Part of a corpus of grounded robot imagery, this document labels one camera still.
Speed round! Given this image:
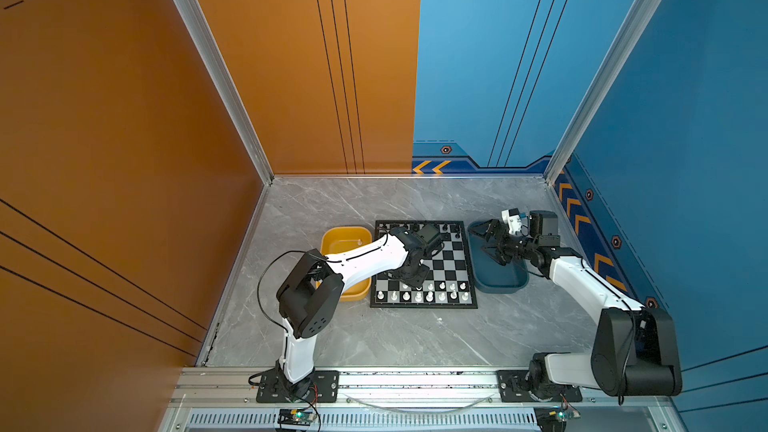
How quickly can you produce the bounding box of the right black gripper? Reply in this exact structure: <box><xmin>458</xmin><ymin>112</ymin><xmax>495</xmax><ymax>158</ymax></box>
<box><xmin>468</xmin><ymin>220</ymin><xmax>538</xmax><ymax>264</ymax></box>

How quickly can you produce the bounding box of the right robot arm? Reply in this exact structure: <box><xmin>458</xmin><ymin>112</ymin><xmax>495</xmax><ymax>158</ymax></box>
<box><xmin>469</xmin><ymin>209</ymin><xmax>683</xmax><ymax>401</ymax></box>

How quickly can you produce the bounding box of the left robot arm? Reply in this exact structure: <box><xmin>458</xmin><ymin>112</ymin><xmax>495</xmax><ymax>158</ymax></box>
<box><xmin>276</xmin><ymin>225</ymin><xmax>442</xmax><ymax>399</ymax></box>

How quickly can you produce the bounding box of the black white chess board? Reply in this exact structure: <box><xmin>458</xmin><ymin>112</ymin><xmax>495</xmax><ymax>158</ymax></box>
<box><xmin>369</xmin><ymin>221</ymin><xmax>478</xmax><ymax>310</ymax></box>

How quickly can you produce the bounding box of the right circuit board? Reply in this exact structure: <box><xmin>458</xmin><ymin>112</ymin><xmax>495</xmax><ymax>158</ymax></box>
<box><xmin>534</xmin><ymin>408</ymin><xmax>581</xmax><ymax>432</ymax></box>

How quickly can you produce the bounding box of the left green circuit board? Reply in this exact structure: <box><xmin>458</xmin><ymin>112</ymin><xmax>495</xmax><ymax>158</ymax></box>
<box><xmin>276</xmin><ymin>408</ymin><xmax>320</xmax><ymax>431</ymax></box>

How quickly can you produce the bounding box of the teal plastic tray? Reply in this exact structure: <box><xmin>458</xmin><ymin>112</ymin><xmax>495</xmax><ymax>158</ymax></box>
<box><xmin>467</xmin><ymin>219</ymin><xmax>529</xmax><ymax>294</ymax></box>

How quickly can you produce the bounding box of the yellow plastic tray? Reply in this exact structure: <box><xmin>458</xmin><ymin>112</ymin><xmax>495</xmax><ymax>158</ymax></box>
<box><xmin>320</xmin><ymin>226</ymin><xmax>372</xmax><ymax>302</ymax></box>

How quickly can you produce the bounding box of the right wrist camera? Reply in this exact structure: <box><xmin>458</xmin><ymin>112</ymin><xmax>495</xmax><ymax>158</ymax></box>
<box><xmin>501</xmin><ymin>208</ymin><xmax>529</xmax><ymax>235</ymax></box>

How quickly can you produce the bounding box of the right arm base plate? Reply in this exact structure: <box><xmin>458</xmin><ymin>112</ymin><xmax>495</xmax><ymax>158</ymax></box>
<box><xmin>496</xmin><ymin>369</ymin><xmax>583</xmax><ymax>403</ymax></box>

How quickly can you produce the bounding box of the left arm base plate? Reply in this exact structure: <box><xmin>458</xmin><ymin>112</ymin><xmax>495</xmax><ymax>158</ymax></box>
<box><xmin>249</xmin><ymin>368</ymin><xmax>340</xmax><ymax>404</ymax></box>

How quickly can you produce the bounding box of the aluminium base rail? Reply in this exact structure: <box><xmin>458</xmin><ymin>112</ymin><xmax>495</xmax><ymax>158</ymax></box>
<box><xmin>167</xmin><ymin>365</ymin><xmax>673</xmax><ymax>409</ymax></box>

